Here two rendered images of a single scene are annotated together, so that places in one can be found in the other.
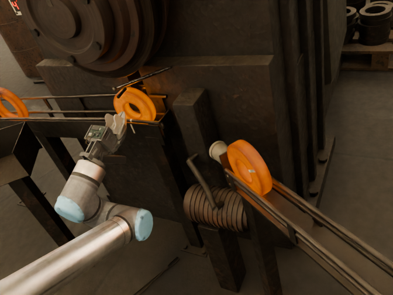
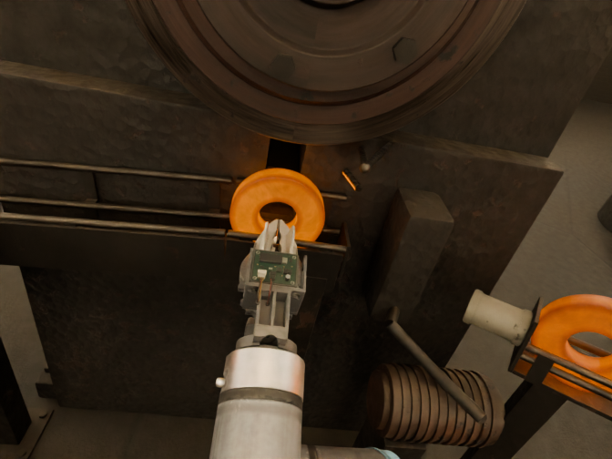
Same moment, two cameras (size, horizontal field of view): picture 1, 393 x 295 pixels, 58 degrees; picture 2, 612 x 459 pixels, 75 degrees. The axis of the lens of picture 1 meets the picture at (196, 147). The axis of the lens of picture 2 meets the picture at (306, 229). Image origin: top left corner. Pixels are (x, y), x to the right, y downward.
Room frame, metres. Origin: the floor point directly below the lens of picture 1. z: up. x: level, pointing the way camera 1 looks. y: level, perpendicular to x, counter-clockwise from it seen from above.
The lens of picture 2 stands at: (0.67, 0.52, 1.09)
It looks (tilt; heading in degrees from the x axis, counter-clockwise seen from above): 34 degrees down; 315
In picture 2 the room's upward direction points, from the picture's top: 13 degrees clockwise
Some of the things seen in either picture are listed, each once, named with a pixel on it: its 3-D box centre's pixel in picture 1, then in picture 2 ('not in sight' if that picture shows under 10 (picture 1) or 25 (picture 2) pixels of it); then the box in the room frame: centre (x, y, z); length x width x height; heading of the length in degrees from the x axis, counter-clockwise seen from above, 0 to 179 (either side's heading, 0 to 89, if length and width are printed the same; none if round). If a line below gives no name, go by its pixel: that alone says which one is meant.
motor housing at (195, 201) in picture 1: (231, 243); (398, 458); (0.79, -0.02, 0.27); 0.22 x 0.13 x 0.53; 54
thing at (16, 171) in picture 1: (35, 208); not in sight; (1.20, 0.75, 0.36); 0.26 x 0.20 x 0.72; 89
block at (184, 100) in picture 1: (197, 125); (402, 257); (0.96, -0.03, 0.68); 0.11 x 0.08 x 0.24; 144
